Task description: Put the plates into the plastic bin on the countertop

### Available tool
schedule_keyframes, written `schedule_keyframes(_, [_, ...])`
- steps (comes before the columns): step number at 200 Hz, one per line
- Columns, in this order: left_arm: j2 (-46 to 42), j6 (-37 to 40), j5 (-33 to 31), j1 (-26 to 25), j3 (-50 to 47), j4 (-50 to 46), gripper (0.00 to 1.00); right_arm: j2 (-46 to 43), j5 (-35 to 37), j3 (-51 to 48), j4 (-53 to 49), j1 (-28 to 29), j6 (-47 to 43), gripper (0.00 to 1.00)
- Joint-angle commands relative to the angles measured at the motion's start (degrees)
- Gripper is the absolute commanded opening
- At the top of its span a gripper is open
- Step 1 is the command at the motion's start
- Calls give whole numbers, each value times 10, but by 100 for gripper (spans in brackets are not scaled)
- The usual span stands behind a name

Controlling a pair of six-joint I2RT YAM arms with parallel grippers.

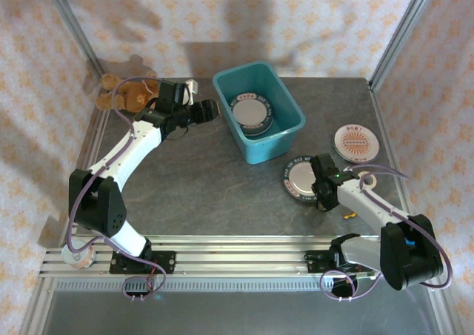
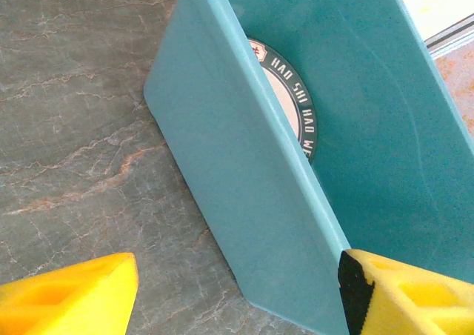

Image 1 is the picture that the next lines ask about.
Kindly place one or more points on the green rimmed lettered plate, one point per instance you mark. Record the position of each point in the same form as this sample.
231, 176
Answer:
298, 179
252, 112

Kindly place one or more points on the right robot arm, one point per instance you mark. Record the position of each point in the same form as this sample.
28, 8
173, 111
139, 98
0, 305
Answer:
370, 205

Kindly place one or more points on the blue plastic bin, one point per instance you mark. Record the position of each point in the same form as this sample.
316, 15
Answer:
266, 151

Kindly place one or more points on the brown teddy bear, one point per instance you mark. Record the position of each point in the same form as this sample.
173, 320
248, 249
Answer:
137, 98

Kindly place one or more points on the white tape roll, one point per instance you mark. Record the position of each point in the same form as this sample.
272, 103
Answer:
368, 185

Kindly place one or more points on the orange sunburst print plate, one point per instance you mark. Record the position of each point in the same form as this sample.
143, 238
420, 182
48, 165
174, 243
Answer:
356, 142

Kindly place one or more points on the small green circuit board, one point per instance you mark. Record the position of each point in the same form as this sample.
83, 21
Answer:
364, 274

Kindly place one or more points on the grey metal panel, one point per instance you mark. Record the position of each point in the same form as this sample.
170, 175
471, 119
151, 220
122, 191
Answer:
240, 312

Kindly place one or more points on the metal tin can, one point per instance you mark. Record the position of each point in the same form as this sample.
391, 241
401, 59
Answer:
79, 259

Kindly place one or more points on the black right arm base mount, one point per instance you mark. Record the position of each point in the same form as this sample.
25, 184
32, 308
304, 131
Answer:
314, 259

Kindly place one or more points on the aluminium side rail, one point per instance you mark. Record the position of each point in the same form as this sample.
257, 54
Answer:
93, 146

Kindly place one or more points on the aluminium front rail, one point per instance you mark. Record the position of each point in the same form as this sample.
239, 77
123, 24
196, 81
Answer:
240, 255

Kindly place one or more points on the aluminium frame post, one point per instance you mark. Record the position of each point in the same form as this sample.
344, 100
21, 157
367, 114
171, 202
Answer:
405, 27
73, 27

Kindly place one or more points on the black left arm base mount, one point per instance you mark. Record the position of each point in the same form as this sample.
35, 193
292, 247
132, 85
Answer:
166, 262

